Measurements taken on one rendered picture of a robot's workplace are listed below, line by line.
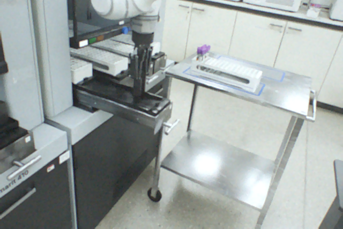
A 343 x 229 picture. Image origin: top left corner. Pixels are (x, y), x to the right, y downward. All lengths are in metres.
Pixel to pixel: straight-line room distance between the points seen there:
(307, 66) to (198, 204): 1.98
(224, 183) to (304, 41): 1.99
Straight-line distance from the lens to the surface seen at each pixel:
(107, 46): 1.35
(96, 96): 1.03
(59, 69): 0.99
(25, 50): 0.89
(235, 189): 1.50
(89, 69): 1.14
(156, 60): 1.39
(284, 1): 3.09
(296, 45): 3.14
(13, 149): 0.84
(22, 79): 0.90
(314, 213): 2.01
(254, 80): 1.17
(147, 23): 0.91
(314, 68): 3.20
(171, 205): 1.72
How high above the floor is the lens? 1.29
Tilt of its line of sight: 28 degrees down
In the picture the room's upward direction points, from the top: 8 degrees clockwise
